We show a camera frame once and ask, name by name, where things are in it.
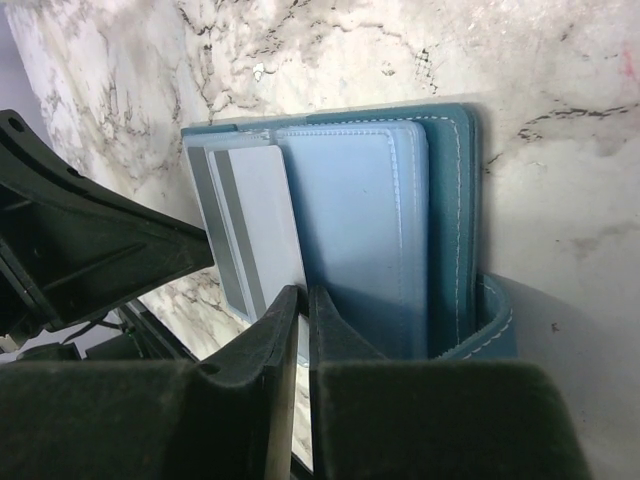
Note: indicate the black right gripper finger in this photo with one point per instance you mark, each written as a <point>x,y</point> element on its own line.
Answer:
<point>375,418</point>
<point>227,417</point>
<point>72,250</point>

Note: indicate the white striped credit card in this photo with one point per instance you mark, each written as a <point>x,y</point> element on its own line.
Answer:
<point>257,242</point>

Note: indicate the blue card holder wallet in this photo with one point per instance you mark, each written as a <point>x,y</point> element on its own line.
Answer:
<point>387,207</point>

